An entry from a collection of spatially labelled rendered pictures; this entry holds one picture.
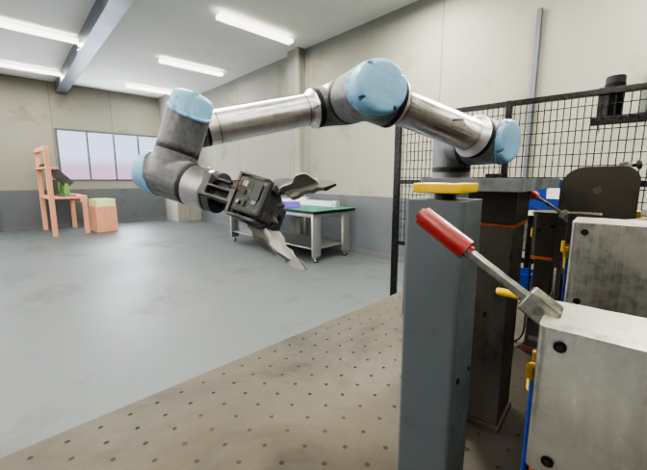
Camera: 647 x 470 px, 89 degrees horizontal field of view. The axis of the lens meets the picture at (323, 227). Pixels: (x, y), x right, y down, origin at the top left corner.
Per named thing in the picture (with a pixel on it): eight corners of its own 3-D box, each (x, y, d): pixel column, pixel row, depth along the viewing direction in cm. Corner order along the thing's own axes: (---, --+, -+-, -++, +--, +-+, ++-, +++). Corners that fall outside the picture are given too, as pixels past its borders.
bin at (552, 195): (603, 212, 130) (607, 179, 129) (516, 207, 152) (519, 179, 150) (608, 210, 142) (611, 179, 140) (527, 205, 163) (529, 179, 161)
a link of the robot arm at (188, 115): (170, 94, 65) (154, 148, 65) (171, 79, 55) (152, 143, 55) (211, 112, 68) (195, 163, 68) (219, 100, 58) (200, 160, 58)
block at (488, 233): (498, 434, 60) (519, 188, 54) (453, 414, 66) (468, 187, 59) (510, 406, 68) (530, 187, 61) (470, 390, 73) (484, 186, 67)
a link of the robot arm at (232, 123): (343, 83, 92) (154, 113, 73) (364, 71, 82) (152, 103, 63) (350, 125, 94) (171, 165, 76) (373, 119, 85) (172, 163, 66)
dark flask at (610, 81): (622, 116, 143) (628, 72, 140) (600, 118, 148) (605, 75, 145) (622, 118, 149) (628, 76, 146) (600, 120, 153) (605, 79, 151)
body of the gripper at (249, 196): (256, 224, 49) (189, 202, 52) (275, 236, 57) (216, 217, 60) (274, 177, 50) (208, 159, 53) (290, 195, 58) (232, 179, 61)
